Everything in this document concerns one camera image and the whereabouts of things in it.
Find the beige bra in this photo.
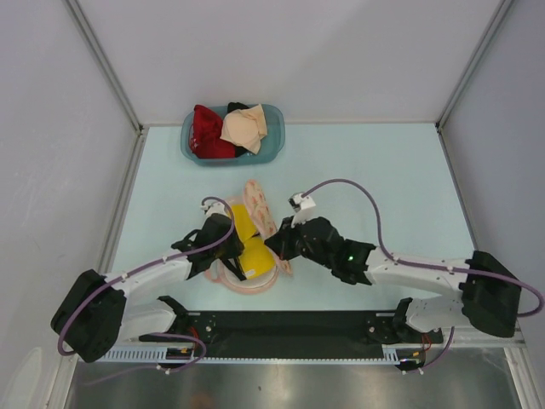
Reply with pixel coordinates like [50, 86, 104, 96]
[221, 104, 268, 154]

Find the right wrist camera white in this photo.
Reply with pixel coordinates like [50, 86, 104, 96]
[289, 193, 316, 228]

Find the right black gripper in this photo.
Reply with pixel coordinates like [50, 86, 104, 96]
[265, 215, 333, 269]

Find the yellow black bra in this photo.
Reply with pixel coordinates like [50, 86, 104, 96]
[221, 202, 277, 288]

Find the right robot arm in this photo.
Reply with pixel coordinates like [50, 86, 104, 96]
[265, 217, 521, 342]

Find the aluminium frame post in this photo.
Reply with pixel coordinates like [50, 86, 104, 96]
[435, 0, 516, 133]
[62, 0, 143, 135]

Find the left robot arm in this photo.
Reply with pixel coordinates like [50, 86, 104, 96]
[50, 213, 243, 363]

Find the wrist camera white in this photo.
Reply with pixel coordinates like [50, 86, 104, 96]
[289, 193, 316, 228]
[201, 201, 230, 217]

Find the teal plastic basket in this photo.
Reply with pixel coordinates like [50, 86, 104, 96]
[180, 103, 285, 166]

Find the left aluminium frame post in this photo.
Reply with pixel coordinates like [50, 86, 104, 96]
[62, 0, 143, 135]

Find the right aluminium frame post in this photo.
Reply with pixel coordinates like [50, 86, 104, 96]
[435, 0, 516, 133]

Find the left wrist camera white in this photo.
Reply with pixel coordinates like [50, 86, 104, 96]
[201, 201, 230, 217]

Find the black garment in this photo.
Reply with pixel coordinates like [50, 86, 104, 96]
[227, 102, 249, 113]

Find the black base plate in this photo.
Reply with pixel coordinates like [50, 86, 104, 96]
[139, 311, 444, 349]

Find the red garment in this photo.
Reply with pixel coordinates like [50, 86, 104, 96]
[189, 105, 235, 159]

